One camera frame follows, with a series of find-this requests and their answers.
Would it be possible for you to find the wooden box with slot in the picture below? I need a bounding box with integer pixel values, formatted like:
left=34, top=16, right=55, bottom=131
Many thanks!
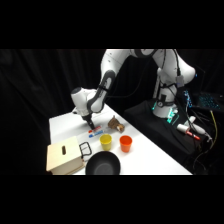
left=45, top=135, right=85, bottom=176

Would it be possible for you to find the green lit control box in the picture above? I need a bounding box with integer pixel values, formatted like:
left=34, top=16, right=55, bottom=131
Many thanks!
left=166, top=107, right=180, bottom=125

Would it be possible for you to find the blue lit device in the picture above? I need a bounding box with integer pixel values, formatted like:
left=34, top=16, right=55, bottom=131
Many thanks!
left=182, top=89, right=195, bottom=110

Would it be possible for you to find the yellow cable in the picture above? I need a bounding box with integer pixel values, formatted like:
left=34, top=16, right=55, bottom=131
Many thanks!
left=209, top=109, right=220, bottom=142

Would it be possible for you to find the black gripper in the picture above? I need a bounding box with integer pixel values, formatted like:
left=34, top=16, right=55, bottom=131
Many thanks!
left=80, top=112, right=96, bottom=131

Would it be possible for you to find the backlit keyboard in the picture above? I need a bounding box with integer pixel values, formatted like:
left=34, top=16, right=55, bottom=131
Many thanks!
left=198, top=94, right=223, bottom=111

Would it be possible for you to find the black wire holder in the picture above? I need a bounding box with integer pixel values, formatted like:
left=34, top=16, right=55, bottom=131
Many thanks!
left=78, top=141, right=93, bottom=158

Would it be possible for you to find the yellow cup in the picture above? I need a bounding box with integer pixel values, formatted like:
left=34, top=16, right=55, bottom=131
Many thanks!
left=99, top=133, right=114, bottom=152

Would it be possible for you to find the brown stuffed toy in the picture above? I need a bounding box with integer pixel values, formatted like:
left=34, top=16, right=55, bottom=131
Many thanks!
left=106, top=115, right=126, bottom=134

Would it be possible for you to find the black bowl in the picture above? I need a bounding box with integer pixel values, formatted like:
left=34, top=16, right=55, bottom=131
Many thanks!
left=84, top=150, right=122, bottom=176

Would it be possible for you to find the blue pen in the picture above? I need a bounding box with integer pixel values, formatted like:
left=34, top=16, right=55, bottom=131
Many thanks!
left=87, top=130, right=105, bottom=139

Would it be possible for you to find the orange cup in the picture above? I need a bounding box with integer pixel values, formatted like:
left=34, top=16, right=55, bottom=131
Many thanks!
left=118, top=134, right=134, bottom=154

